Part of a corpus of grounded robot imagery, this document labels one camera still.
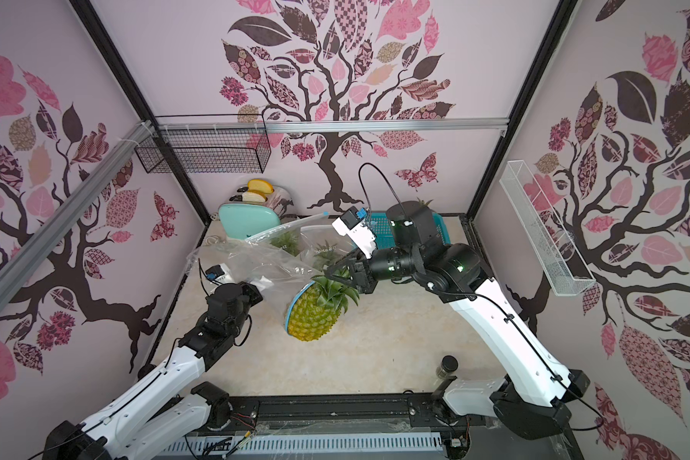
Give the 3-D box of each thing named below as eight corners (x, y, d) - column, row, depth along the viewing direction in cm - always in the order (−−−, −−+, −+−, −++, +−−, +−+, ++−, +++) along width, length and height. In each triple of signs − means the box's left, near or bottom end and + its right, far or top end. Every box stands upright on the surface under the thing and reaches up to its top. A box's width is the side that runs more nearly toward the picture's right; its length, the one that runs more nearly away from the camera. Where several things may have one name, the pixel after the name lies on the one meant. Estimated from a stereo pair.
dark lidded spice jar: (435, 380, 81) (444, 369, 73) (433, 366, 83) (441, 355, 75) (450, 380, 81) (460, 369, 73) (447, 366, 83) (456, 355, 75)
